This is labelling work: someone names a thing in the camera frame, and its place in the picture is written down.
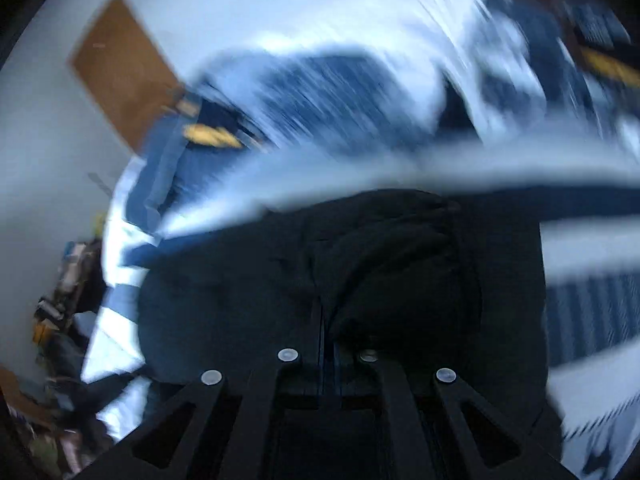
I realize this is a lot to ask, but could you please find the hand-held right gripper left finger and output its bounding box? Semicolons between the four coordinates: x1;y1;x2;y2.
75;296;326;480

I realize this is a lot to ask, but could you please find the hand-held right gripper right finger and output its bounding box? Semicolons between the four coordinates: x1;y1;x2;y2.
326;332;581;480

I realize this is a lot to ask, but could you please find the black garment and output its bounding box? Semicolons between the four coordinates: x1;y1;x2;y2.
137;189;563;461

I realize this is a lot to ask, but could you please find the pile of clutter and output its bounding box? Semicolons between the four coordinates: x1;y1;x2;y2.
0;212;118;480

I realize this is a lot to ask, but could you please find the blue white printed blanket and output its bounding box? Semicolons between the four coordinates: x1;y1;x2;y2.
80;0;640;478

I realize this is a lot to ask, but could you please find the brown wooden door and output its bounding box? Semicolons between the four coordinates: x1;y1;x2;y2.
69;0;186;153

